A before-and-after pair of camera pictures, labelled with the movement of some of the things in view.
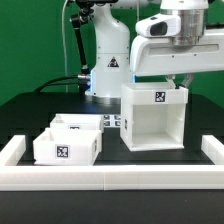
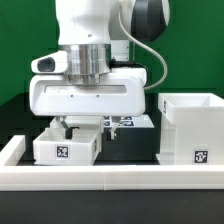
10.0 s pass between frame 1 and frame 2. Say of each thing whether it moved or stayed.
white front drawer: stayed
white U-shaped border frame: stayed
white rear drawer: stayed
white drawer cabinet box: moved
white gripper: moved
